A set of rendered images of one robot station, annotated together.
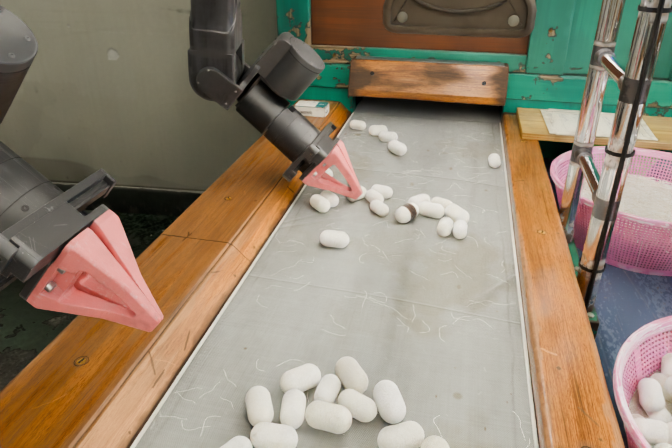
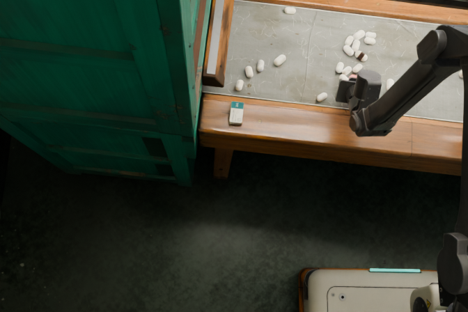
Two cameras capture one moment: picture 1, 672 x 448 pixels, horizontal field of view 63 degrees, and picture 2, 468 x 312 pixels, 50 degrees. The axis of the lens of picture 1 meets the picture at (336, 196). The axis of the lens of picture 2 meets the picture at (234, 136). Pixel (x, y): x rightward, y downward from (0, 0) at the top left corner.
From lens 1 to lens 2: 1.58 m
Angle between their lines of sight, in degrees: 69
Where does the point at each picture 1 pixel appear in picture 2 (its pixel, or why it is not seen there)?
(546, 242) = (386, 4)
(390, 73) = (222, 53)
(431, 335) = not seen: hidden behind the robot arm
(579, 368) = (454, 11)
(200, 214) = (391, 142)
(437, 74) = (225, 22)
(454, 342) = not seen: hidden behind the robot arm
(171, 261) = (430, 141)
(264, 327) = (444, 103)
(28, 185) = not seen: outside the picture
